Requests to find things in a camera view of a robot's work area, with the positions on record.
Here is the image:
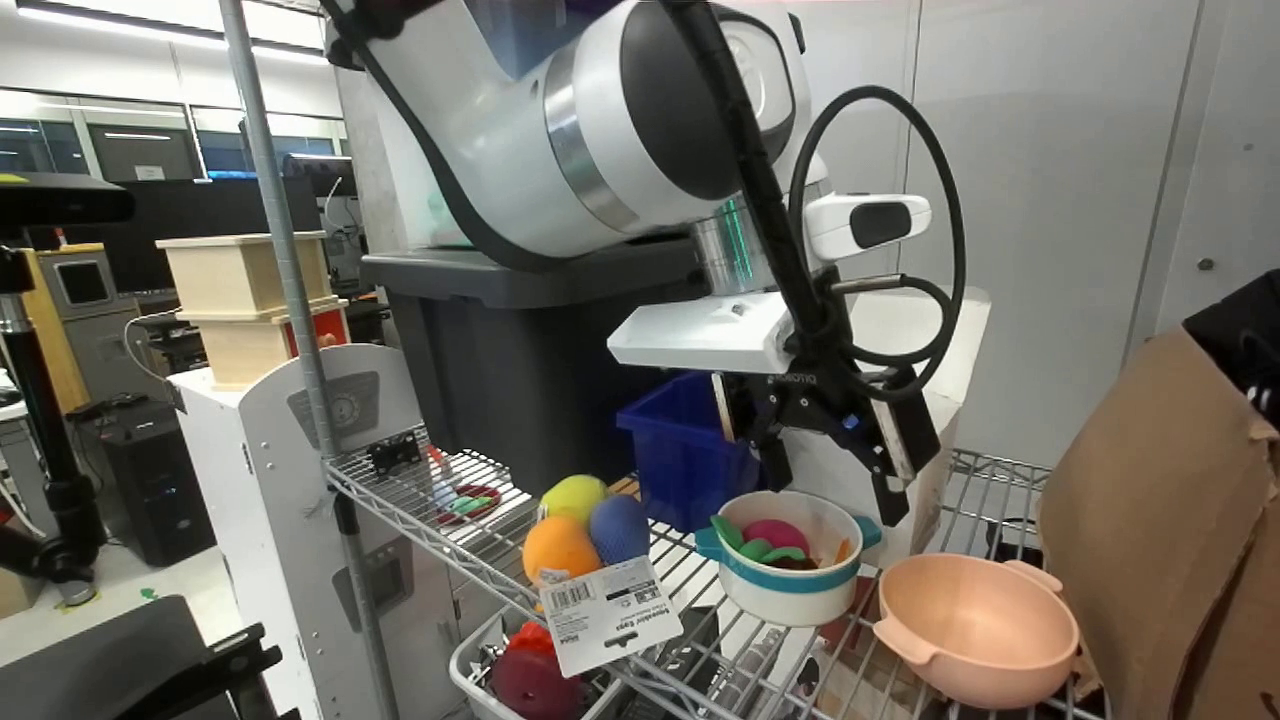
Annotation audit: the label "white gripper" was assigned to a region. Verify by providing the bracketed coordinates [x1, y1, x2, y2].
[603, 288, 946, 531]

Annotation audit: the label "pink toy fruit green leaves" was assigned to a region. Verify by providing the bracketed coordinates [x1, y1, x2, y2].
[713, 512, 826, 575]

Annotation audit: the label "white bowl teal band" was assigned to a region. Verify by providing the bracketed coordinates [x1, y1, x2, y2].
[690, 487, 889, 633]

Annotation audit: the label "peach bowl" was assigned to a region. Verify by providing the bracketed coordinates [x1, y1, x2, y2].
[870, 551, 1083, 714]

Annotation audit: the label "red toy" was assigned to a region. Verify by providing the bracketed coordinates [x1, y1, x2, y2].
[486, 615, 595, 720]

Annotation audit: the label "blue plastic bin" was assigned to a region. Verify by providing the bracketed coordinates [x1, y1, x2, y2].
[611, 368, 762, 534]

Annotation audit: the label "blue soft ball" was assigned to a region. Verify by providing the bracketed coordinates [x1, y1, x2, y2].
[585, 490, 653, 567]

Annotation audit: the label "yellow soft ball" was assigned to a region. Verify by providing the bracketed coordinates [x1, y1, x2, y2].
[530, 471, 611, 527]

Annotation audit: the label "white barcode tag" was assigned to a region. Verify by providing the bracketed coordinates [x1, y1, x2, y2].
[535, 551, 687, 679]

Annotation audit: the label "orange soft ball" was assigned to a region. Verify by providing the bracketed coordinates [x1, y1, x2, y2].
[518, 512, 603, 593]

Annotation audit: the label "dark gray storage bin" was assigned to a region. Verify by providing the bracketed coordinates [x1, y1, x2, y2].
[359, 234, 717, 495]

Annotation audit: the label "brown cardboard box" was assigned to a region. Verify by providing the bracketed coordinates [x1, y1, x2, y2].
[1034, 324, 1280, 720]

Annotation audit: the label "small green red toys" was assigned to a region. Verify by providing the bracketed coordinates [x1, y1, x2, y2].
[418, 478, 507, 527]

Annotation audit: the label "black clip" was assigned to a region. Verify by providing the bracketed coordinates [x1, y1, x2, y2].
[362, 433, 429, 478]

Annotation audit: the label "white cabinet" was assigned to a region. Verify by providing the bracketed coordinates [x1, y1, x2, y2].
[166, 338, 463, 720]

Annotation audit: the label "cream box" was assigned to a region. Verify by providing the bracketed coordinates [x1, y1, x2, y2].
[193, 294, 353, 391]
[153, 229, 334, 324]

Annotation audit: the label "black computer tower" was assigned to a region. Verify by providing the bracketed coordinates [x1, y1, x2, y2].
[66, 396, 217, 570]

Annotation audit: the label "dark monitor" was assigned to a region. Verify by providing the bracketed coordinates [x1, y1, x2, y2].
[81, 118, 208, 186]

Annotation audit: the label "black case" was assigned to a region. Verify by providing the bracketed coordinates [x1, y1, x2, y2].
[0, 593, 290, 720]

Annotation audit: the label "tan cabinet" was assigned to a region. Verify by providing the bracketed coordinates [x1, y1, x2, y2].
[16, 234, 110, 416]

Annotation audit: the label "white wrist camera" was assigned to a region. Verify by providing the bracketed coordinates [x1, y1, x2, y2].
[799, 186, 935, 264]

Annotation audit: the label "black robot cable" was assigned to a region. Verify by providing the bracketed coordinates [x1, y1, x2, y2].
[655, 0, 971, 405]

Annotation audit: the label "metal wire shelf rack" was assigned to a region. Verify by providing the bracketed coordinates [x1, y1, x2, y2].
[217, 0, 1113, 720]

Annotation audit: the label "black camera stand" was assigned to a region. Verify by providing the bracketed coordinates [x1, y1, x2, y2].
[0, 234, 110, 593]

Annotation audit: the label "black bar camera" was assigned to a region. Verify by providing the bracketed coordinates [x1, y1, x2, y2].
[0, 170, 136, 245]

